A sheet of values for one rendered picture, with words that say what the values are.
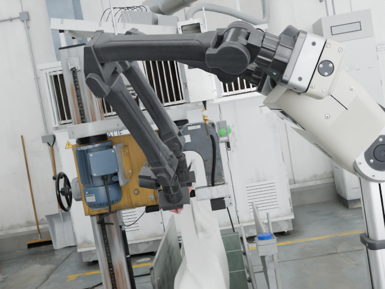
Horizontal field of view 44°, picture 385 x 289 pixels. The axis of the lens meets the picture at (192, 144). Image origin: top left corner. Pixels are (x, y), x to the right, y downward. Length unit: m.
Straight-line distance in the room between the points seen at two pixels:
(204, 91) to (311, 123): 3.06
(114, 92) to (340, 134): 0.59
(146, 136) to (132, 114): 0.08
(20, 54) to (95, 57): 5.35
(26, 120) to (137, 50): 5.38
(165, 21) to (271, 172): 1.77
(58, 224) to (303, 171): 3.11
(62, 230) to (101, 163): 4.46
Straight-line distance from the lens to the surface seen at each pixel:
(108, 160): 1.83
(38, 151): 6.48
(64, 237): 6.25
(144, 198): 2.09
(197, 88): 4.25
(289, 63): 1.07
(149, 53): 1.17
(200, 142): 2.03
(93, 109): 2.15
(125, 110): 1.34
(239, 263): 3.20
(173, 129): 1.78
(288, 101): 1.23
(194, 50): 1.13
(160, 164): 1.44
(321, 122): 1.24
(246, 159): 4.79
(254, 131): 4.77
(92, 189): 1.91
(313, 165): 6.22
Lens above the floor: 1.40
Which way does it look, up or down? 4 degrees down
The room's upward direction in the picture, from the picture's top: 10 degrees counter-clockwise
